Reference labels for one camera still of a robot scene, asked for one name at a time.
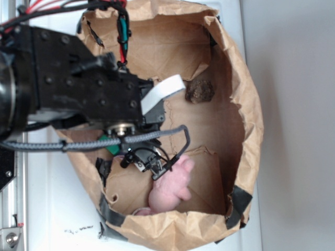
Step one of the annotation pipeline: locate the aluminium extrusion rail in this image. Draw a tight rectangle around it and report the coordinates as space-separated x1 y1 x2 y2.
1 147 28 250

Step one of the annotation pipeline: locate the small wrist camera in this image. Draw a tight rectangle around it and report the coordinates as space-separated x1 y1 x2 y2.
120 150 146 172

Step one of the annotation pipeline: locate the brown paper bag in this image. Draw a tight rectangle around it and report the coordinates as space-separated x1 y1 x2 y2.
69 1 264 250

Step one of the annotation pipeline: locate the green block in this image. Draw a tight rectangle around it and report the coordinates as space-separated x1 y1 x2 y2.
98 135 120 156

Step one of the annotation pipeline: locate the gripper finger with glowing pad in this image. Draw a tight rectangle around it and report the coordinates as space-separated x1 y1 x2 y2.
136 146 168 180
141 74 185 115

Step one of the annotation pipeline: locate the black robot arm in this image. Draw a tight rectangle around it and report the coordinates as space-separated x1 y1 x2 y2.
1 25 187 180

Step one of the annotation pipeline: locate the grey braided cable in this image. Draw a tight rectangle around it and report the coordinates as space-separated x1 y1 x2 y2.
0 124 189 157

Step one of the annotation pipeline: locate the pink plush toy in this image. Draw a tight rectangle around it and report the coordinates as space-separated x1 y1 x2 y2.
132 154 195 216

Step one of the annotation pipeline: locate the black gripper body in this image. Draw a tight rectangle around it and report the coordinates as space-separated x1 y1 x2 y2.
15 26 165 131

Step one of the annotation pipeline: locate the red and black wire bundle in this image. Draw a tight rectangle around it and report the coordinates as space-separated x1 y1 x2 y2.
0 0 132 69

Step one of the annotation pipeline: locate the brown rock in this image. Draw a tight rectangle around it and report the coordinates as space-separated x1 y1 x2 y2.
185 79 215 104

